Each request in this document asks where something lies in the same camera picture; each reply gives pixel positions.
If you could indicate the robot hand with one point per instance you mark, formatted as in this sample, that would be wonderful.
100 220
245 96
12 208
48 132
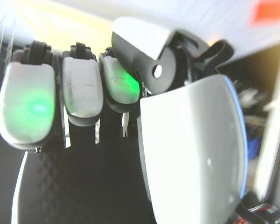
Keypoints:
191 140

